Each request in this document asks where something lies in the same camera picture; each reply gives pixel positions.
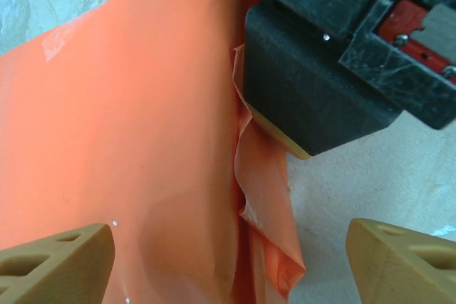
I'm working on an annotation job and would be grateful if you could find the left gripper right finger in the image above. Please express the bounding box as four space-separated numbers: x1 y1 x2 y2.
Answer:
345 217 456 304

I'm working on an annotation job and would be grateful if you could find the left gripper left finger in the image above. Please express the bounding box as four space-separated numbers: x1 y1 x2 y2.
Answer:
0 222 117 304

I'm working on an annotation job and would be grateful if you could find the orange wrapping paper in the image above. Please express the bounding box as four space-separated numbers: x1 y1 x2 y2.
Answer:
0 0 307 304

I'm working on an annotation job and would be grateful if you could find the clear adhesive tape piece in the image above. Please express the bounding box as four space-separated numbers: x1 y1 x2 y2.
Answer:
40 27 75 62

